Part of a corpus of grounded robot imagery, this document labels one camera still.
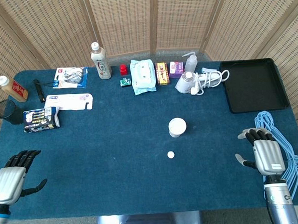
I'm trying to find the blue card blister pack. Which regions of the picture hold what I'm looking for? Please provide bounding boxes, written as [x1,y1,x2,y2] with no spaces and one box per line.
[52,66,90,90]

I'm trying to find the wicker folding screen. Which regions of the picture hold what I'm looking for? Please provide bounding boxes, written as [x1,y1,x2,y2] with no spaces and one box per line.
[0,0,298,173]

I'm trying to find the tall milk tea bottle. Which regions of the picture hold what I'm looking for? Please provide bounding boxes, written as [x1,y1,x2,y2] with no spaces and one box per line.
[89,41,113,81]

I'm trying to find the purple box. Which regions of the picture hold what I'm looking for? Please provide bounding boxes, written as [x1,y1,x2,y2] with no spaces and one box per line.
[168,61,185,79]

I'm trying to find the white paper cup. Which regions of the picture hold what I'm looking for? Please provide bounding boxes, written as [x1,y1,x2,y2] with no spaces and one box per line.
[167,117,188,139]

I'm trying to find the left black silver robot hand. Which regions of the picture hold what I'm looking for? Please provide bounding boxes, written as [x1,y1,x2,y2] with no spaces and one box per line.
[0,149,49,205]

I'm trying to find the black mesh pen holder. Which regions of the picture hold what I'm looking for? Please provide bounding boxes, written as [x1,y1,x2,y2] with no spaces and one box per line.
[0,98,24,126]

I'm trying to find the light blue wet wipes pack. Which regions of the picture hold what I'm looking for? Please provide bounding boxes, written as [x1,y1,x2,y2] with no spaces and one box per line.
[129,58,158,96]

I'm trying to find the dark printed packet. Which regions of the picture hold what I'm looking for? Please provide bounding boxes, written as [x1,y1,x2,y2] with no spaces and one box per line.
[22,106,61,134]

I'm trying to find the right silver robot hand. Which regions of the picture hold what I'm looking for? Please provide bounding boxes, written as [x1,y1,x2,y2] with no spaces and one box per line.
[233,125,287,181]

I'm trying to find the clear squeeze wash bottle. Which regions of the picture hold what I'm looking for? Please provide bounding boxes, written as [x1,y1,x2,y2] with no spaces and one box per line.
[181,51,199,73]

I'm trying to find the white flat cardboard package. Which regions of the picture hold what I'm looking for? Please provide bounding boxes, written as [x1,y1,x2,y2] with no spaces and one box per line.
[43,92,94,113]

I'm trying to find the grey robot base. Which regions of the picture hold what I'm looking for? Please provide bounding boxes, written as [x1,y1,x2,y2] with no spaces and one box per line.
[94,210,203,224]

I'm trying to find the light blue wire hangers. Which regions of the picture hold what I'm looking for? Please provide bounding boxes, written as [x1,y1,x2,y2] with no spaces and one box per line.
[254,108,298,202]

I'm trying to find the blue felt table cloth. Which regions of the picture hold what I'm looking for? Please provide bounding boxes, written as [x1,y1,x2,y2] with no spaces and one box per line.
[0,56,298,222]

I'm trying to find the black plastic tray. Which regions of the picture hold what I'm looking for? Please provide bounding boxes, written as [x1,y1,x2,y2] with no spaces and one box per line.
[218,57,291,115]

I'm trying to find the white travel iron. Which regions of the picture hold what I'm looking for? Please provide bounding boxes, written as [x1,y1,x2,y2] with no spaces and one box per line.
[174,67,225,94]

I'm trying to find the white power cable with plug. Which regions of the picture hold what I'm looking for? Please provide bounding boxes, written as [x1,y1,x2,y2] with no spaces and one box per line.
[188,69,232,96]

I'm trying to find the red yellow box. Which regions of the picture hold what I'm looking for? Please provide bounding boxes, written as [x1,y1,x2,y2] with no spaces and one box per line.
[155,62,170,86]

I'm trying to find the brown drink bottle red label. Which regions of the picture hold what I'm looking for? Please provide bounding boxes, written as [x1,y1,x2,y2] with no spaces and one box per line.
[0,74,29,104]

